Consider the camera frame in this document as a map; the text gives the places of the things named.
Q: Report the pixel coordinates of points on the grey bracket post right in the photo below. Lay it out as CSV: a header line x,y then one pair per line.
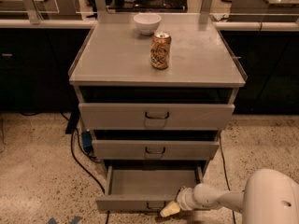
x,y
206,6

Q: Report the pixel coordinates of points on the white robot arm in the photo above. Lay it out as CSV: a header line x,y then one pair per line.
x,y
269,197

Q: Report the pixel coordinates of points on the grey drawer cabinet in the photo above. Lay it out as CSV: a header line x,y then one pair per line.
x,y
114,67

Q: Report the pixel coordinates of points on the grey middle drawer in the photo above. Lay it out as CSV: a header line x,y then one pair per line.
x,y
154,150

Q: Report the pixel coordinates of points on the white ceramic bowl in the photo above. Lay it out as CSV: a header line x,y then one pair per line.
x,y
147,23

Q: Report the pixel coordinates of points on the blue box behind cabinet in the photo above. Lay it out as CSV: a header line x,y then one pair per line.
x,y
87,142

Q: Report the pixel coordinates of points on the grey top drawer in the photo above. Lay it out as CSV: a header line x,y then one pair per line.
x,y
126,116

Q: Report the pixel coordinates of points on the grey bottom drawer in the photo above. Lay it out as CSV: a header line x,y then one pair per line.
x,y
133,189

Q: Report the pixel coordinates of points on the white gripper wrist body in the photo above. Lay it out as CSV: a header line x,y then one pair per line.
x,y
184,199

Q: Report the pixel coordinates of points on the grey drawer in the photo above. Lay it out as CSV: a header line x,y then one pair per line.
x,y
133,189
126,116
154,150

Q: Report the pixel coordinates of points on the grey bracket post left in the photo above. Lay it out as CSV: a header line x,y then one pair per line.
x,y
32,12

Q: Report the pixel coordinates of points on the white horizontal rail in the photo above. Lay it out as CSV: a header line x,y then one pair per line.
x,y
220,25

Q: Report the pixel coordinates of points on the orange soda can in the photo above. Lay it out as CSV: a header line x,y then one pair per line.
x,y
160,50

